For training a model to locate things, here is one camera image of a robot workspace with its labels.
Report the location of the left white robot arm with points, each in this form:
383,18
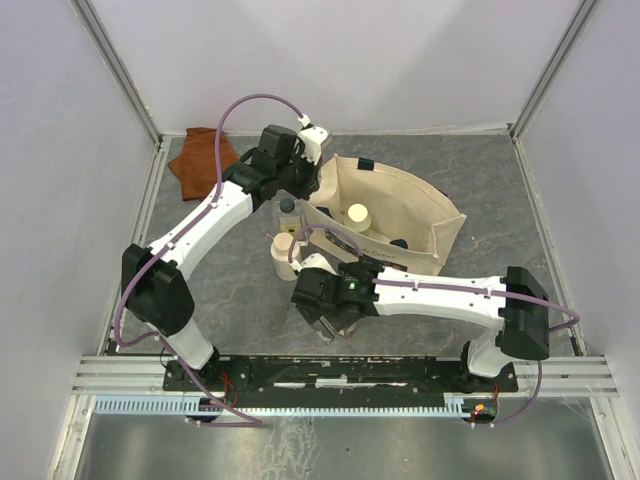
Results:
154,279

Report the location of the small circuit board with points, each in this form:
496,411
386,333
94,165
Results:
483,412

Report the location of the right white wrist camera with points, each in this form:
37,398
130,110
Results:
315,260

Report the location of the amber liquid clear bottle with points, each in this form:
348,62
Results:
330,331

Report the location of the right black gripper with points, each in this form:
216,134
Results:
312,316

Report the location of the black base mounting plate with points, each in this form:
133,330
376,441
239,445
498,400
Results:
246,374

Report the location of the aluminium frame rail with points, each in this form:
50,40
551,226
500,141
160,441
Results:
119,375

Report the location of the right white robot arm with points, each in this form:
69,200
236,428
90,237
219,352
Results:
511,309

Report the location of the beige pump bottle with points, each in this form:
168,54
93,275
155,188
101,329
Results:
279,250

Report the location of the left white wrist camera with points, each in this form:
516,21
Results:
314,139

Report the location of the square perfume bottle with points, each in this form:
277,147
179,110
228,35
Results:
289,216

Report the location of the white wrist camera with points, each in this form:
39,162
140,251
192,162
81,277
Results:
314,139
315,260

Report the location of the pale green lotion bottle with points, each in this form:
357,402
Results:
357,219

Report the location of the brown folded towel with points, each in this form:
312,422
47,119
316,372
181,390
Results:
195,167

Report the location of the blue slotted cable duct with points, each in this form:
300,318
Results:
303,403

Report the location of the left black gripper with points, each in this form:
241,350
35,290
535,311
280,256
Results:
312,170

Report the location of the cream canvas tote bag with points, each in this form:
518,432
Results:
413,224

